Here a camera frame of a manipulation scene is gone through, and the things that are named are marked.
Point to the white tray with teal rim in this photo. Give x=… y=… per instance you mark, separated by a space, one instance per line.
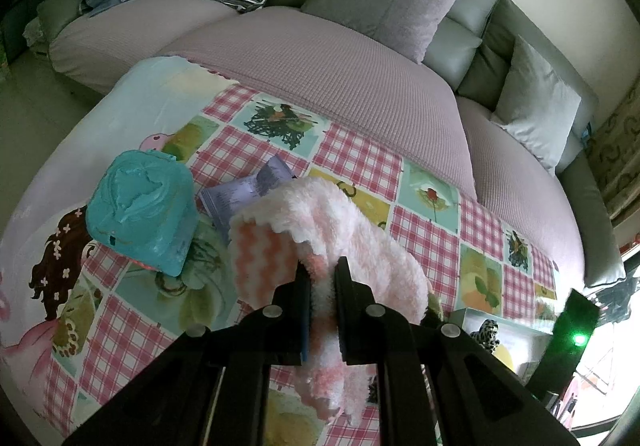
x=522 y=341

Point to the patterned curtain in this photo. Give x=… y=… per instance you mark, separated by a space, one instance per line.
x=620 y=151

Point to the light grey pillow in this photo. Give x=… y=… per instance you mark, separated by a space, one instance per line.
x=540 y=106

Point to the pink white fluffy towel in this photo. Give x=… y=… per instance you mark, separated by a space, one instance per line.
x=350 y=236

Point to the teal wet wipes pack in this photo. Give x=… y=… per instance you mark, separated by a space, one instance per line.
x=140 y=206

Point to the yellow sponge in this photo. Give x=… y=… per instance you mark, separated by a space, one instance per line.
x=502 y=356

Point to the grey sofa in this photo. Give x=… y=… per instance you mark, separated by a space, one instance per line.
x=465 y=46

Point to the olive green cloth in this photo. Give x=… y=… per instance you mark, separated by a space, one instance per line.
x=434 y=308

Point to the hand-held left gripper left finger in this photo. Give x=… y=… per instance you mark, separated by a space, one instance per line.
x=303 y=321

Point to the black white spotted scrunchie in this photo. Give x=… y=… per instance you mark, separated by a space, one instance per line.
x=487 y=333

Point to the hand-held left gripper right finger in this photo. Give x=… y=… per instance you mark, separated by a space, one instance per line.
x=342 y=321

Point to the purple packet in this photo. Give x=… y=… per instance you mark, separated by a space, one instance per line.
x=235 y=193

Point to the purple sofa cover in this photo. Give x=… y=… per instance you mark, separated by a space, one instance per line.
x=325 y=56

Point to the checkered printed tablecloth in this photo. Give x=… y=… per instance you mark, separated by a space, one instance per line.
x=360 y=151

